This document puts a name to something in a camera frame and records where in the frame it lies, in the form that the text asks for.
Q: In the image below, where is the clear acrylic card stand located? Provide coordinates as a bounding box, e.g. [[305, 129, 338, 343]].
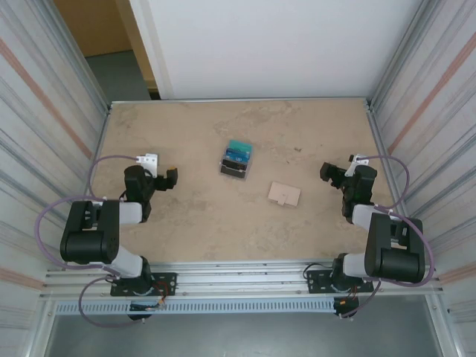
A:
[[218, 139, 256, 183]]

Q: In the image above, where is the blue wave credit card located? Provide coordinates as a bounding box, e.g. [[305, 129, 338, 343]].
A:
[[224, 147, 253, 159]]

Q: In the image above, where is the translucent corrugated side panel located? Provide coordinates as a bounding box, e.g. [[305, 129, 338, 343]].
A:
[[366, 0, 476, 328], [0, 0, 112, 332]]

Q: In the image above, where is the brown wooden door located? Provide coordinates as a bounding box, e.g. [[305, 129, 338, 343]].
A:
[[54, 0, 161, 100]]

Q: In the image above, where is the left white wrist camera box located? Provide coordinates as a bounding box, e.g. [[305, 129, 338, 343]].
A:
[[134, 152, 159, 176]]

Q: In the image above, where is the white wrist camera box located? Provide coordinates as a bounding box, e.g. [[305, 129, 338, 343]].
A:
[[345, 153, 370, 178], [134, 152, 159, 176]]

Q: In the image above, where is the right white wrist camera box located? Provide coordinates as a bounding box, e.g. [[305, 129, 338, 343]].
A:
[[345, 153, 370, 178]]

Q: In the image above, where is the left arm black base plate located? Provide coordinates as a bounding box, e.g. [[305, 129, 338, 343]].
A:
[[110, 272, 178, 298]]

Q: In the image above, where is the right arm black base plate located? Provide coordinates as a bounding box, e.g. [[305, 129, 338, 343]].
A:
[[305, 270, 374, 295]]

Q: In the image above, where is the aluminium mounting rail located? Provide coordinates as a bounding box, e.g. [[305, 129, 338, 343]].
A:
[[42, 260, 446, 300]]

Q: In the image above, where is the black connector with wires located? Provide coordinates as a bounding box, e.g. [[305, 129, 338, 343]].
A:
[[127, 301, 167, 321], [333, 296, 361, 320]]

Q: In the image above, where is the white door frame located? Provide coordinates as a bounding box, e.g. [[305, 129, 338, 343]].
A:
[[128, 0, 176, 100]]

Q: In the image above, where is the slotted grey cable tray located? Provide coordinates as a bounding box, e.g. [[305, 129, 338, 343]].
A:
[[54, 300, 338, 316]]

